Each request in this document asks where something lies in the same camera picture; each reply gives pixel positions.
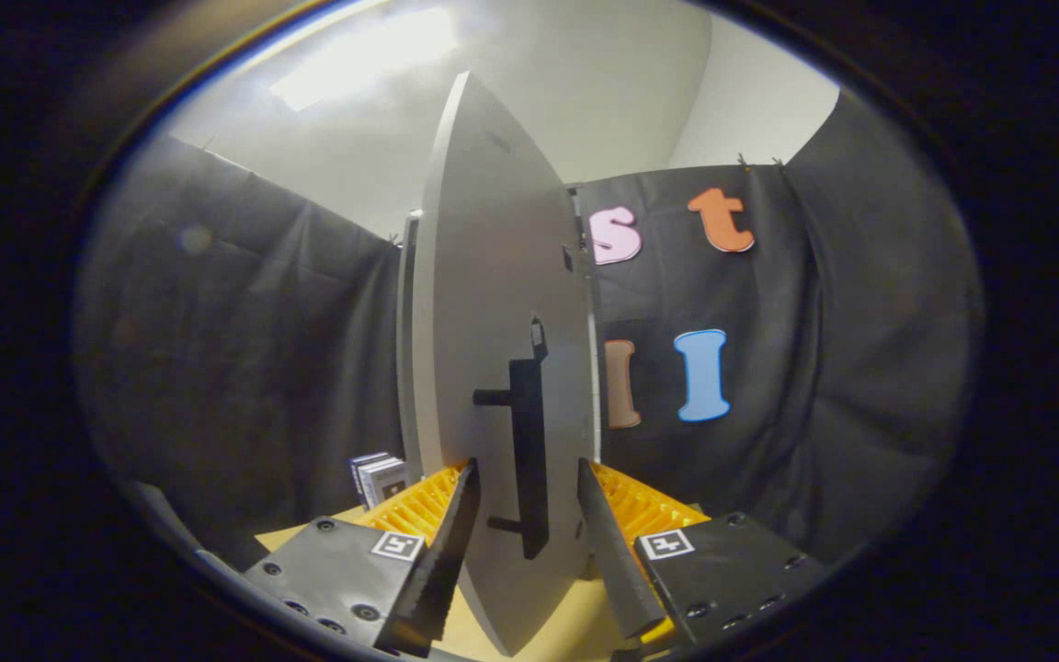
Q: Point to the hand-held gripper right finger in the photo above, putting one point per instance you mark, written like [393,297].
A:
[617,561]

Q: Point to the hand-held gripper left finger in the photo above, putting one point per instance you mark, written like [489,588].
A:
[442,570]

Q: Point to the grey shoe cabinet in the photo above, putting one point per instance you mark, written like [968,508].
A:
[408,349]

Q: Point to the white shoe cabinet door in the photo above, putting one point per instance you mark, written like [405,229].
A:
[483,276]

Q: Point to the grey portrait cover book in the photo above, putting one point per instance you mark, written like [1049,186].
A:
[387,483]

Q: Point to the blue spine book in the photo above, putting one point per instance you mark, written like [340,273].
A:
[359,478]

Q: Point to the black backdrop cloth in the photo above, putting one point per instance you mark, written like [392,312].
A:
[244,349]

